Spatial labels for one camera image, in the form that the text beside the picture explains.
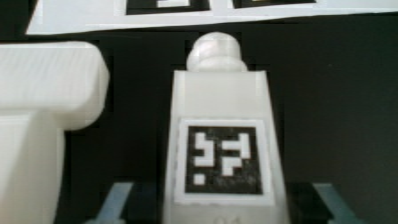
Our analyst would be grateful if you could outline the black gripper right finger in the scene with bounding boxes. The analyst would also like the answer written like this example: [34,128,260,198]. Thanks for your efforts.
[287,182,363,224]

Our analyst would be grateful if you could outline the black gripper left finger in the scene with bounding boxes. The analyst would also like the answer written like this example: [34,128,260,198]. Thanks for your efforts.
[84,182,159,224]

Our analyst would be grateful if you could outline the white chair leg block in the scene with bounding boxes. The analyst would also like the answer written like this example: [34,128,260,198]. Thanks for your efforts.
[162,32,290,224]

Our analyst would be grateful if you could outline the white chair back piece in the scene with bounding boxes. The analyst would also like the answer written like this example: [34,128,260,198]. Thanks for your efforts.
[0,41,111,224]

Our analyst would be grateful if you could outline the white fiducial marker sheet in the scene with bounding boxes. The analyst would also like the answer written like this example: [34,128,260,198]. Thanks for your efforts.
[27,0,398,35]

